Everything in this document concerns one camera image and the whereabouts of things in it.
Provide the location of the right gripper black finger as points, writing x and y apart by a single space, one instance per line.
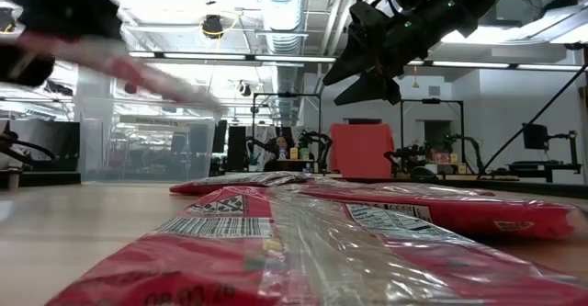
358 60
374 90

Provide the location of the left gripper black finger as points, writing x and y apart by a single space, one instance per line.
23 67

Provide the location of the black background robot arm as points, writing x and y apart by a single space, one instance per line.
404 154
321 143
473 147

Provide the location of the red popcorn bag nutrition label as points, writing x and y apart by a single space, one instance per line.
482 218

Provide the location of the red popcorn bag with barcode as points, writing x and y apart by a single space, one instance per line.
206 269

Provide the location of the black ceiling device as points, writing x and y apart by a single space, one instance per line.
6 19
212 26

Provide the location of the ceiling light bar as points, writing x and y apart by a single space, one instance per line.
206 56
473 64

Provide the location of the small pink box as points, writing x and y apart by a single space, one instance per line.
442 158

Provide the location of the small yellow box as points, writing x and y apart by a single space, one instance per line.
294 153

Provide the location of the person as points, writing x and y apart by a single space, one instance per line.
283 150

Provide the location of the small white cup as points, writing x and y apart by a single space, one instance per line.
14 179

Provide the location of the black speaker box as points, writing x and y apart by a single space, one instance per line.
236 150

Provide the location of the clear plastic bin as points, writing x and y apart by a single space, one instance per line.
151 150

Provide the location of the black monitor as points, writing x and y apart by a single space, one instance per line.
535 136

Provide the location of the black table border strip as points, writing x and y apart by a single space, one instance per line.
528 187

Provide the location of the black desk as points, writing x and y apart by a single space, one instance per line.
546 168

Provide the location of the black monitor stand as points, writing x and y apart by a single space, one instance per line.
572 145

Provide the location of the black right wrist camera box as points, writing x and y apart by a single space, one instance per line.
367 19

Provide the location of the black metal frame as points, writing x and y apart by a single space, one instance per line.
432 100
285 94

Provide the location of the silver ceiling duct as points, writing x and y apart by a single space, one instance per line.
282 12

